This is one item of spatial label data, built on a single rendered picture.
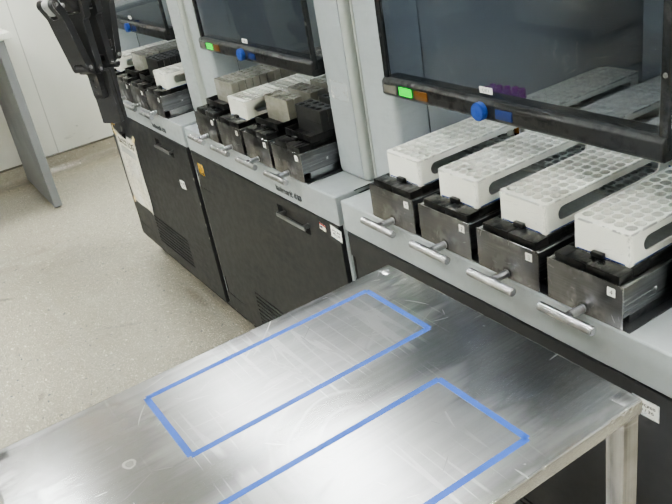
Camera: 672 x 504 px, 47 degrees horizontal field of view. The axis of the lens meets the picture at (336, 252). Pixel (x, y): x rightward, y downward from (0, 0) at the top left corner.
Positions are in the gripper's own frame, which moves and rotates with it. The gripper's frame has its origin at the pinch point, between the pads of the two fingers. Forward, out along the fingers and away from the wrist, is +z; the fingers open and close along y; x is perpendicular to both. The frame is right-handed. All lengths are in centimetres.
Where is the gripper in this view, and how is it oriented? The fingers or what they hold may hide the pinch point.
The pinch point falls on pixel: (108, 95)
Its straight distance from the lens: 106.7
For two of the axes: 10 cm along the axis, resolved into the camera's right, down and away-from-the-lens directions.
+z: 1.6, 8.8, 4.5
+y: -3.4, 4.8, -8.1
